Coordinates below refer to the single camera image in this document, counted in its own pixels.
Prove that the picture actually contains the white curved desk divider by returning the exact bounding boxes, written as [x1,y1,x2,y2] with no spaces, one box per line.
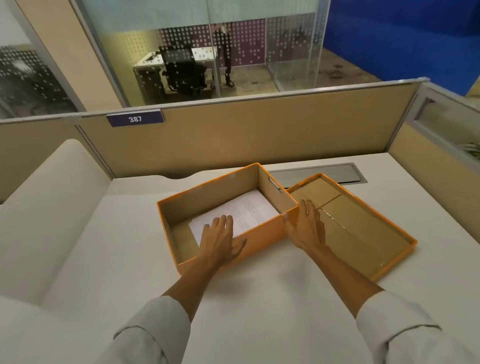
[0,139,113,308]

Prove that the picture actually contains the white neighbouring table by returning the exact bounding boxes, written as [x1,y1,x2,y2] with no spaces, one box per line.
[0,295,117,364]

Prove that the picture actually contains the dotted glass wall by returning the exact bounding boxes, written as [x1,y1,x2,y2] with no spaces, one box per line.
[71,0,332,109]

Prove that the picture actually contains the orange box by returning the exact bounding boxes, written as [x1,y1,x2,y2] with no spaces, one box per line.
[156,162,300,277]

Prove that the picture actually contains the person's left forearm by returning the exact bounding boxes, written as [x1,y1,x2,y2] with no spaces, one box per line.
[95,253,227,364]

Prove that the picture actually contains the person's right hand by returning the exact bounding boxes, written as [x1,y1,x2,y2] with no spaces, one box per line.
[282,199,327,252]

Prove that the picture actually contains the person's left hand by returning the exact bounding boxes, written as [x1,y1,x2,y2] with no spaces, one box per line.
[197,214,248,269]

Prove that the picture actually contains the person's right forearm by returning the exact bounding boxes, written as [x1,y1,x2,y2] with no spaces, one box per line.
[299,239,480,364]

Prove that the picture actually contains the white office desk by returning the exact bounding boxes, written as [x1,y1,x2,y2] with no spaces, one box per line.
[133,46,220,103]

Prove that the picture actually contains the wide beige partition panel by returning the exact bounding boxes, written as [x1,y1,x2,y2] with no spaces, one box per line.
[74,77,431,180]

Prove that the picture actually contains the white printed paper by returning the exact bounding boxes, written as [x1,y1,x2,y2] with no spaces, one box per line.
[188,189,280,248]

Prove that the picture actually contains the black office chair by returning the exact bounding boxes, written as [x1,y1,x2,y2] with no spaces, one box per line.
[158,44,208,97]

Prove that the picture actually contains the grey cable tray cover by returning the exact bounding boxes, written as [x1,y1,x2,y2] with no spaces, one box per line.
[268,162,369,190]

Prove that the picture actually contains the beige partition with window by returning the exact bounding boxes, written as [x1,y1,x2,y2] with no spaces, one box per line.
[388,81,480,245]

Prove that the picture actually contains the orange box lid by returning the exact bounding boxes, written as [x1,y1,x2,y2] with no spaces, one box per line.
[285,172,418,283]

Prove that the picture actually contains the dotted glass door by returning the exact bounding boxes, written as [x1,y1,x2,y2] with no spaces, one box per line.
[0,44,87,121]

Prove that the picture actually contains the dark blue number sign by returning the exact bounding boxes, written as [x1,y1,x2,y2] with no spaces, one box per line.
[106,109,166,128]

